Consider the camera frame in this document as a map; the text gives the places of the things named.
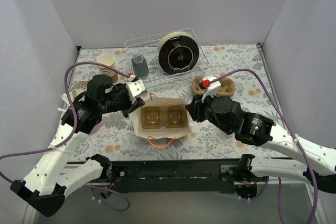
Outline paper takeout bag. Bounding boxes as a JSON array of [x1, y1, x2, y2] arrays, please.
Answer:
[[131, 93, 191, 148]]

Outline stack of paper cups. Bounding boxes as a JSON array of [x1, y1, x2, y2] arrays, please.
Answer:
[[97, 54, 118, 83]]

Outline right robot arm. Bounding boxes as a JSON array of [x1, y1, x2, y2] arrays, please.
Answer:
[[185, 95, 335, 194]]

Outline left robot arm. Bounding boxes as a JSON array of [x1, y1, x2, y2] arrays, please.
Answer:
[[10, 74, 146, 217]]

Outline teal ceramic cup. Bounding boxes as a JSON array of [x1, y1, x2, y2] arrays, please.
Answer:
[[132, 55, 149, 78]]

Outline pink straw holder cup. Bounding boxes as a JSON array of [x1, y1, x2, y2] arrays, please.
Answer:
[[90, 123, 102, 135]]

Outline floral table mat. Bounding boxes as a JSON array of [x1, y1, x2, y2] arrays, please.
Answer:
[[70, 45, 281, 162]]

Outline patterned small bowl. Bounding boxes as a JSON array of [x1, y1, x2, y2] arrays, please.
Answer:
[[70, 81, 88, 98]]

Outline white wrapped straws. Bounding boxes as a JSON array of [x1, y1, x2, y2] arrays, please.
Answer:
[[57, 93, 70, 113]]

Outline black round plate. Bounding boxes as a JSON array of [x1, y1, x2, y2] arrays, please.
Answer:
[[158, 36, 200, 74]]

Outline cream plate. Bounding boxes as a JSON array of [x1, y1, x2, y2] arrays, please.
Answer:
[[157, 31, 192, 52]]

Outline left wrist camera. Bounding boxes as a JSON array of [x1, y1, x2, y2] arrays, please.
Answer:
[[125, 74, 146, 101]]

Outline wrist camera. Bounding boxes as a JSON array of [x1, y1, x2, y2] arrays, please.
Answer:
[[199, 75, 221, 103], [125, 74, 146, 101]]

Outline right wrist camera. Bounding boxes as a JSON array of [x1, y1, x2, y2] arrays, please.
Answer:
[[199, 75, 221, 103]]

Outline clear wire dish rack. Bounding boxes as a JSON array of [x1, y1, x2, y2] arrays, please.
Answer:
[[124, 28, 210, 91]]

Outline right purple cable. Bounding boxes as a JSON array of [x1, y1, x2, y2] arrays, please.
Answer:
[[215, 68, 320, 224]]

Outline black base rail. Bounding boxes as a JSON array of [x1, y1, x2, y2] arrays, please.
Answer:
[[81, 158, 271, 193]]

